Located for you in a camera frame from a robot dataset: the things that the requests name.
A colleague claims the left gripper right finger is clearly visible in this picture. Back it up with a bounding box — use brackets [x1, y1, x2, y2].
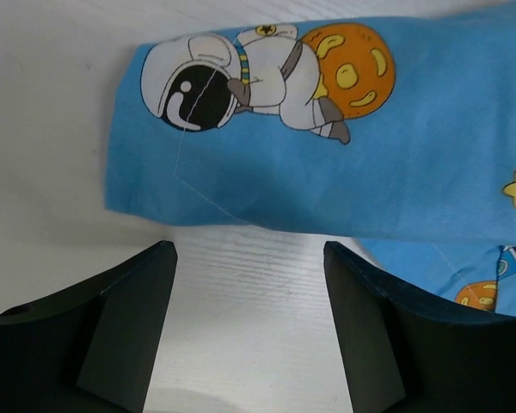
[323, 242, 516, 412]

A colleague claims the blue astronaut print cloth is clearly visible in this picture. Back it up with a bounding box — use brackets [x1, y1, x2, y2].
[105, 1, 516, 316]

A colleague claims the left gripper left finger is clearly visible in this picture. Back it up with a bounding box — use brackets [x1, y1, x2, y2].
[0, 241, 177, 412]

